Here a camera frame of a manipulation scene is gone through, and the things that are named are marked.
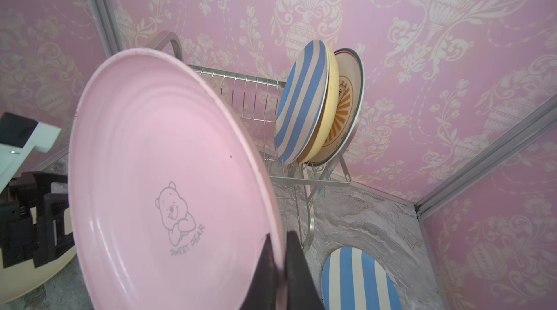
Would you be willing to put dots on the blue striped plate front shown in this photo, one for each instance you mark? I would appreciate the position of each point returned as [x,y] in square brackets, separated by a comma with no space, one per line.
[301,101]

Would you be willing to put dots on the pink plate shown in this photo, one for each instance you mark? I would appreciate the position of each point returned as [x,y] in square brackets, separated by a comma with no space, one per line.
[170,201]

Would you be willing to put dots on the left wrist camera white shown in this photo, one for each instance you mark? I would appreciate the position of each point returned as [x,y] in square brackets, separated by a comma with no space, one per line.
[19,137]

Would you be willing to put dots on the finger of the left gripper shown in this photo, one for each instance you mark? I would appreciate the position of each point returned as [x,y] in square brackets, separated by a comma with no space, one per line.
[19,202]
[51,237]

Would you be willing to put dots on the blue striped plate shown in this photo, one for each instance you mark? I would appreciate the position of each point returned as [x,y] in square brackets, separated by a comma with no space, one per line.
[352,279]
[301,101]

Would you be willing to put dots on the sunburst plate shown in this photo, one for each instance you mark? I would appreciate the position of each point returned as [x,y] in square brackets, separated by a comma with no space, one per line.
[351,96]

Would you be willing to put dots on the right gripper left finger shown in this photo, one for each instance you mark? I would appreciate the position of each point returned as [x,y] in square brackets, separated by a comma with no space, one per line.
[262,292]

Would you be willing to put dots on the yellow bear plate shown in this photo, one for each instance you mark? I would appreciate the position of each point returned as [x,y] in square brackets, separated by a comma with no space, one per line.
[327,113]

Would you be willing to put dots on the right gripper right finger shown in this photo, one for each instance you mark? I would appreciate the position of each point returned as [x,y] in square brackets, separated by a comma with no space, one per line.
[301,291]

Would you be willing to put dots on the blue striped plate back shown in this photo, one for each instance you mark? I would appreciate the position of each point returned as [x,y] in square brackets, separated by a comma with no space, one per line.
[352,279]

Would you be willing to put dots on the steel two-tier dish rack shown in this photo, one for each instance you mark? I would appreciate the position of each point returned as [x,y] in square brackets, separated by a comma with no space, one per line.
[256,101]

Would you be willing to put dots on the cream plate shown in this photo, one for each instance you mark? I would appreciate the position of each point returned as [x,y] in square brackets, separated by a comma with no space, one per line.
[22,278]

